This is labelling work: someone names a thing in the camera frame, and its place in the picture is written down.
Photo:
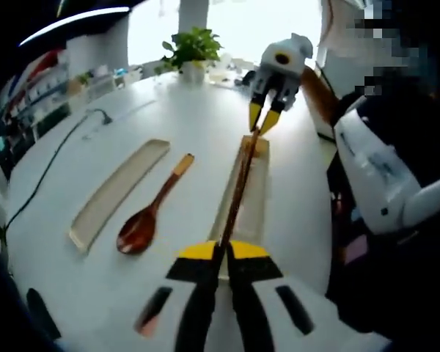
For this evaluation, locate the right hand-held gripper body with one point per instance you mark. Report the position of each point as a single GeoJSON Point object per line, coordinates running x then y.
{"type": "Point", "coordinates": [293, 51]}

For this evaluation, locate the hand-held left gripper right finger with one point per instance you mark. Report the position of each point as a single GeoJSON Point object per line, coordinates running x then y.
{"type": "Point", "coordinates": [256, 293]}

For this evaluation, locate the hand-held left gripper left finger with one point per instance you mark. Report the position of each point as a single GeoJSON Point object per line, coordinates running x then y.
{"type": "Point", "coordinates": [190, 293]}

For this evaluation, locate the brown wooden chopstick utensil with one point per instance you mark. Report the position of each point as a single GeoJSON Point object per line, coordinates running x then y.
{"type": "Point", "coordinates": [232, 205]}
{"type": "Point", "coordinates": [249, 157]}

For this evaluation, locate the brown wooden spoon utensil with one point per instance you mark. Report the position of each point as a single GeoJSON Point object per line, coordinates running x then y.
{"type": "Point", "coordinates": [137, 231]}

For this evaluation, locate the beige cutlery case tray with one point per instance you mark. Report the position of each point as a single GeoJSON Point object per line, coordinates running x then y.
{"type": "Point", "coordinates": [256, 198]}

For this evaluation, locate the beige chopstick tray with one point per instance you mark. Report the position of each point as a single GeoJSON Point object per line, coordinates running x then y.
{"type": "Point", "coordinates": [121, 187]}

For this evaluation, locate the green plant in white pot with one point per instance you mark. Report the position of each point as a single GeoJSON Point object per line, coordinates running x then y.
{"type": "Point", "coordinates": [196, 47]}

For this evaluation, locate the white worn device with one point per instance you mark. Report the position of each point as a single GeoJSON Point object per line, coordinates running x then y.
{"type": "Point", "coordinates": [374, 165]}

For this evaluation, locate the long curved ceiling light strip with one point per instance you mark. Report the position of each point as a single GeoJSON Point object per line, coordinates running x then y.
{"type": "Point", "coordinates": [77, 21]}

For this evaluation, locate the shelf with white bins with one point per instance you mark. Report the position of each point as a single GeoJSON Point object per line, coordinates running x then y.
{"type": "Point", "coordinates": [40, 91]}

